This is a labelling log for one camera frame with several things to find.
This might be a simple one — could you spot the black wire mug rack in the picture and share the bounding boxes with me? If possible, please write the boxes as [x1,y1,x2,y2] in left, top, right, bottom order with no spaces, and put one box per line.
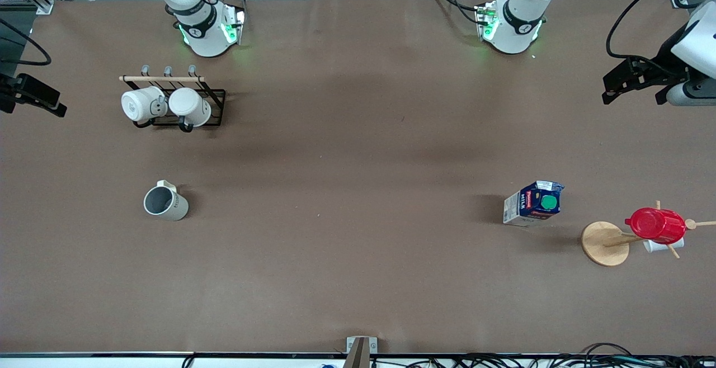
[119,64,227,133]

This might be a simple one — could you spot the black cable bundle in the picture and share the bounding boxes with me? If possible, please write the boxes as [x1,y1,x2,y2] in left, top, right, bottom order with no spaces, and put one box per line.
[414,343,716,368]

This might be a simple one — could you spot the long black left arm cable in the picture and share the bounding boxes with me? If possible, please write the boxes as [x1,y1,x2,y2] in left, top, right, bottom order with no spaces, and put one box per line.
[606,0,697,60]

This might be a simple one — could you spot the white mug with black handle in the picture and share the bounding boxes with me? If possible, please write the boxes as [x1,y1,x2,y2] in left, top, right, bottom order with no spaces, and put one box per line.
[168,87,212,133]

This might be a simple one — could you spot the red plastic cup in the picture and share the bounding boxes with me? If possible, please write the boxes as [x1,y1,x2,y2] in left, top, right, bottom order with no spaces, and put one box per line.
[625,207,687,245]

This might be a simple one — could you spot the grey metal camera mount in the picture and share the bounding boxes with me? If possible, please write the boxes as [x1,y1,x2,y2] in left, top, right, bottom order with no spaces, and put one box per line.
[346,336,379,368]

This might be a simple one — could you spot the wooden mug tree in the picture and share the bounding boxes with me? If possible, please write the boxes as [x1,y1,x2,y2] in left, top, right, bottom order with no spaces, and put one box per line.
[581,200,716,267]

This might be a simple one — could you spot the base connector bracket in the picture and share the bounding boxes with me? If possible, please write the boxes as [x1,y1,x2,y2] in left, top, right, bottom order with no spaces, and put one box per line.
[474,0,500,43]
[223,6,246,45]

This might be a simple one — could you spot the small white cup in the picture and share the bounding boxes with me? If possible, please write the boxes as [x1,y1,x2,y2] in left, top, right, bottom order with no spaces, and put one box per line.
[642,237,685,254]

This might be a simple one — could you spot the right base connector bracket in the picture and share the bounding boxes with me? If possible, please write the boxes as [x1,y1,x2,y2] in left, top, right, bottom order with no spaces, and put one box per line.
[223,6,246,45]

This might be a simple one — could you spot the left base connector bracket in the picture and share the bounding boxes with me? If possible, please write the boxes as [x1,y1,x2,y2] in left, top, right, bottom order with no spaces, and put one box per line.
[474,0,500,43]

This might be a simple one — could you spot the black left base cables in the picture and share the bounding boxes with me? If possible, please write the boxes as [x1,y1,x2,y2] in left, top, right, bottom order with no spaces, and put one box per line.
[430,0,482,25]

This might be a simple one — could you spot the white mug with grey handle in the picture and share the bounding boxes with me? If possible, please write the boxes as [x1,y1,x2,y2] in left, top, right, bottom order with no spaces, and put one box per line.
[121,86,168,124]

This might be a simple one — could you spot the white ribbed mug grey inside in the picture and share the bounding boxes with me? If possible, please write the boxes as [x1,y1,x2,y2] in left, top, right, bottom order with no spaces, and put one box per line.
[143,180,190,221]

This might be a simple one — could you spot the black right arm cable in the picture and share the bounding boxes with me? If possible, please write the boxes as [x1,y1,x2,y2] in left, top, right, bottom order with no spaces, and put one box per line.
[0,18,52,67]

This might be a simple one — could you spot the blue milk carton green cap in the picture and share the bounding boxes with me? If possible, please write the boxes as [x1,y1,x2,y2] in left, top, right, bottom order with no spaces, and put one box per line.
[503,180,564,228]

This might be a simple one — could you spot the brown paper table cover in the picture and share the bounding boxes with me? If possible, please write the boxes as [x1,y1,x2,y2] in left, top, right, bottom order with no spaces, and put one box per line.
[0,0,716,356]

